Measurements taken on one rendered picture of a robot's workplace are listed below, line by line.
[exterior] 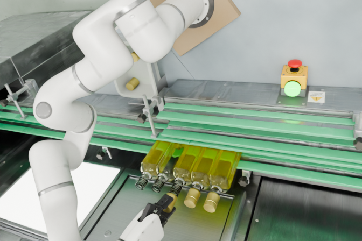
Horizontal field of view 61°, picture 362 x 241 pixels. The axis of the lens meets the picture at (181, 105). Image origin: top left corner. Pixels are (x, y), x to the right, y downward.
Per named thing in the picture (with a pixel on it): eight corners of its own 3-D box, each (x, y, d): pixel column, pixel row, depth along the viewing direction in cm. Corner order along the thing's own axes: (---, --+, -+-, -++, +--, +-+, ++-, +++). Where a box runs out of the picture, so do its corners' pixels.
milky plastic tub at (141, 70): (130, 85, 126) (118, 97, 119) (113, 33, 114) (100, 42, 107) (168, 87, 119) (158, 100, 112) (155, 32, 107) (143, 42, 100)
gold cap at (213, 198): (209, 199, 88) (203, 211, 85) (207, 190, 86) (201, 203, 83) (221, 201, 87) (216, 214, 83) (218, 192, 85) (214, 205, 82)
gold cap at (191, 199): (189, 195, 91) (184, 206, 87) (188, 186, 89) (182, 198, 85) (201, 197, 89) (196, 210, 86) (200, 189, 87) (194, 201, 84)
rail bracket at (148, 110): (160, 123, 112) (144, 146, 103) (150, 83, 103) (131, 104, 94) (167, 123, 111) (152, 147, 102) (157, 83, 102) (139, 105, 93)
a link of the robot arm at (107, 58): (102, 84, 84) (63, 33, 79) (176, 39, 79) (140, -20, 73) (91, 97, 76) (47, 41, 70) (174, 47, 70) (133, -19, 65)
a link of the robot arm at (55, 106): (97, 70, 86) (58, 94, 89) (63, 55, 73) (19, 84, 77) (113, 113, 82) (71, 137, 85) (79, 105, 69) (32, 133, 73)
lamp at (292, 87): (284, 92, 93) (283, 98, 91) (285, 79, 90) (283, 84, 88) (300, 93, 91) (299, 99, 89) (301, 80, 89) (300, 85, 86)
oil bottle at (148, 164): (167, 137, 116) (140, 180, 100) (165, 126, 113) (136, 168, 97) (181, 140, 114) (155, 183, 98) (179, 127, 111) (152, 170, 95)
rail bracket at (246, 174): (246, 164, 109) (237, 194, 99) (245, 150, 105) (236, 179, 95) (258, 167, 107) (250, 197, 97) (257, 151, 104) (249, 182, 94)
